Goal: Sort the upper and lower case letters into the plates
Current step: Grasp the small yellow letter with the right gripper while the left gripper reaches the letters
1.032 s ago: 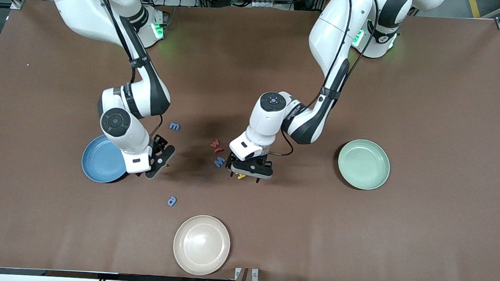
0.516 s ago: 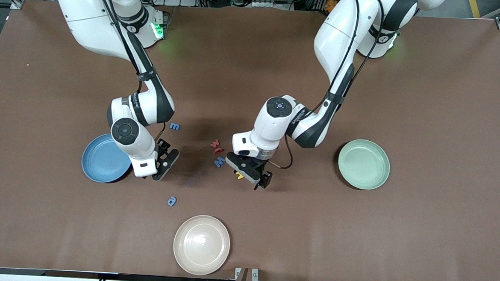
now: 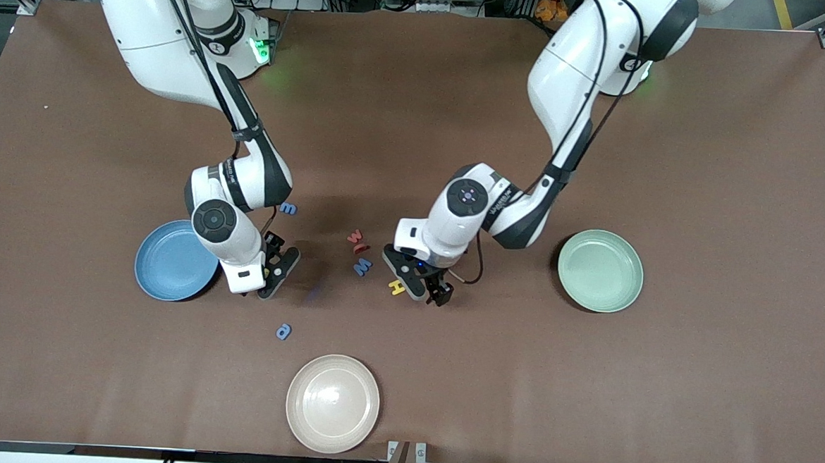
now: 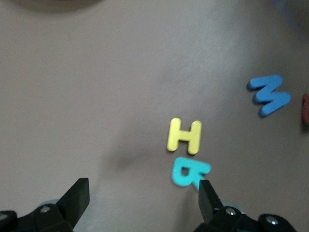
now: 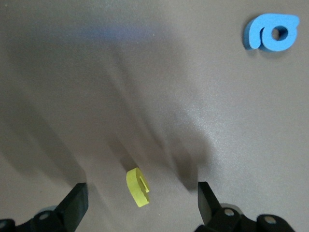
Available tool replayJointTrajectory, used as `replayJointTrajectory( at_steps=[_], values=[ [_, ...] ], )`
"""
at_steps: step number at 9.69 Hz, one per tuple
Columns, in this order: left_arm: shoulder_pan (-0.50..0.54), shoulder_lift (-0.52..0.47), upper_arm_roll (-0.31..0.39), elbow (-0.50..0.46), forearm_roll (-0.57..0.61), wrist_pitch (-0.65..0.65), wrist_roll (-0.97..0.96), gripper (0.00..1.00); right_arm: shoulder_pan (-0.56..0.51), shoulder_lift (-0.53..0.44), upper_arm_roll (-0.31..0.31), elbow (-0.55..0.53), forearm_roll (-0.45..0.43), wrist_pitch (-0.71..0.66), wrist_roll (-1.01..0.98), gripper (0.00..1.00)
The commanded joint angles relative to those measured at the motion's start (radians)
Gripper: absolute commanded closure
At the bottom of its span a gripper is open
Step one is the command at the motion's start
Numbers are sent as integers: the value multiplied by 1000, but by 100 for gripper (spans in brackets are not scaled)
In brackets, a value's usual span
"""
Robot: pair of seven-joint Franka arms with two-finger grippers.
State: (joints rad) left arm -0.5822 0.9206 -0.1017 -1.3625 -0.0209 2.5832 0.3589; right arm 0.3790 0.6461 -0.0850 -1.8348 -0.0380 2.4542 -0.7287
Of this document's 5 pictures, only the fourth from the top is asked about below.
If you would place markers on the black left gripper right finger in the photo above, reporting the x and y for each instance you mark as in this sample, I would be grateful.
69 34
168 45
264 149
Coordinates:
207 200

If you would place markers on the yellow foam letter H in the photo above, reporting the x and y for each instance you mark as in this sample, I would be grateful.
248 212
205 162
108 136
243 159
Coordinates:
184 136

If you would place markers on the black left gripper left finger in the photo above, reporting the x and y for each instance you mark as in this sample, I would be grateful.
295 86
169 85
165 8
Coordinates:
77 198

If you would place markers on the blue foam capital letter M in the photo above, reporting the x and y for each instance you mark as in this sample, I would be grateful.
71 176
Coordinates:
270 96

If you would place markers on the red foam letter Q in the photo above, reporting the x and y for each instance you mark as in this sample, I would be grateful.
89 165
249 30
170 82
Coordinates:
306 111

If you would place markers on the teal foam letter R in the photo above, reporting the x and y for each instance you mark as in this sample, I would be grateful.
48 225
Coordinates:
177 178

